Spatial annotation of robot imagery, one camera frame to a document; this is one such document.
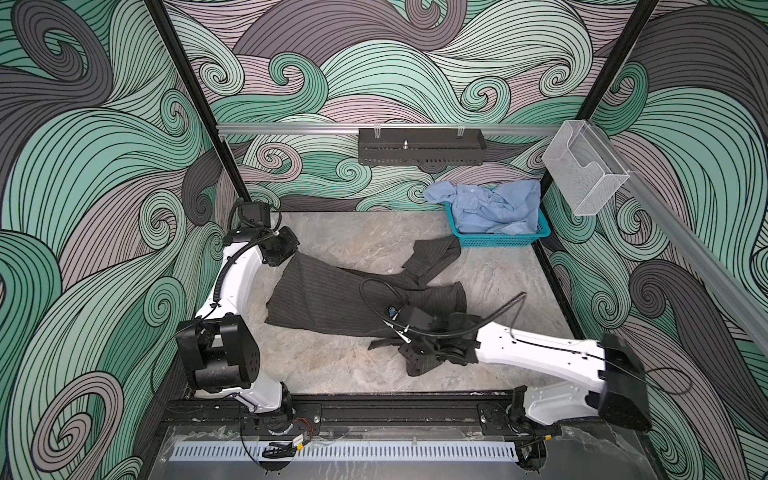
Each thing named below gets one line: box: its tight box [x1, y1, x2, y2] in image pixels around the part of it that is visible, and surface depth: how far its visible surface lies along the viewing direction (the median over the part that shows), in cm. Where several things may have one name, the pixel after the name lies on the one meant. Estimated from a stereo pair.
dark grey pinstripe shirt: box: [265, 236, 468, 351], surface depth 89 cm
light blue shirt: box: [424, 179, 541, 235], surface depth 115 cm
